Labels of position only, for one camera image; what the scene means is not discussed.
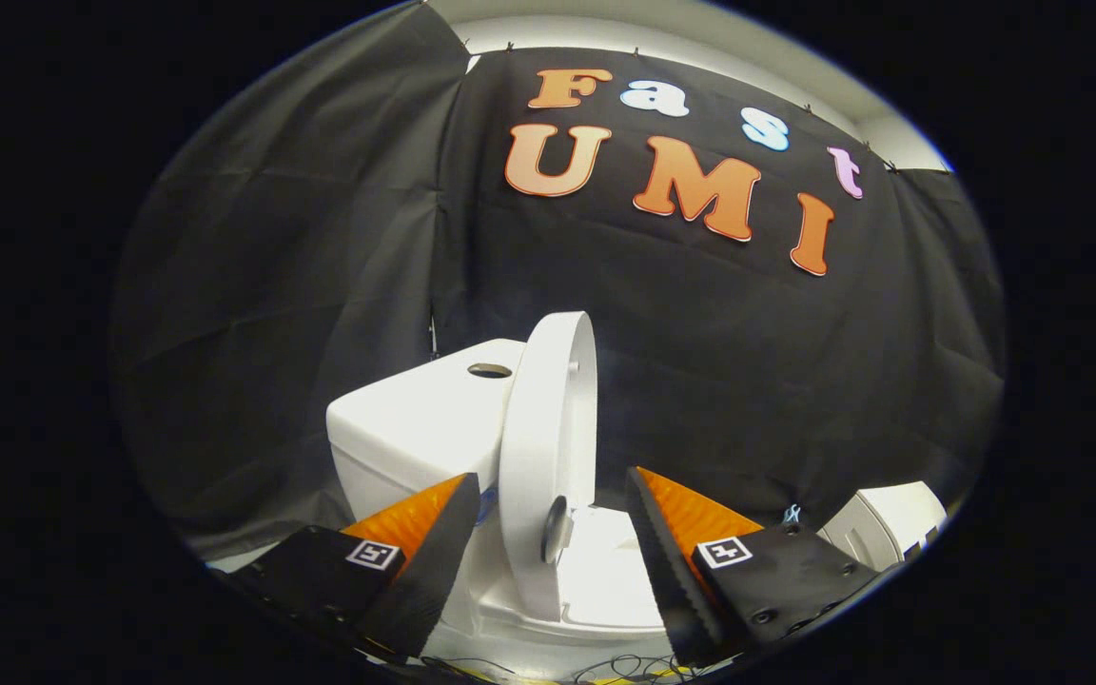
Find tangle of black cables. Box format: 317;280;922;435
420;652;701;685

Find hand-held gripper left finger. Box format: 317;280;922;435
229;473;482;662

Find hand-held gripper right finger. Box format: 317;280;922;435
626;466;891;667

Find white toilet lid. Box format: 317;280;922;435
498;311;598;621

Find white drawer cabinet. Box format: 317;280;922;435
814;480;949;572

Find black round lid handle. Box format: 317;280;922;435
540;495;576;565

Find black backdrop cloth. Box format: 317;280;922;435
110;0;1006;562

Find white toilet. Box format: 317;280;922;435
325;338;692;681

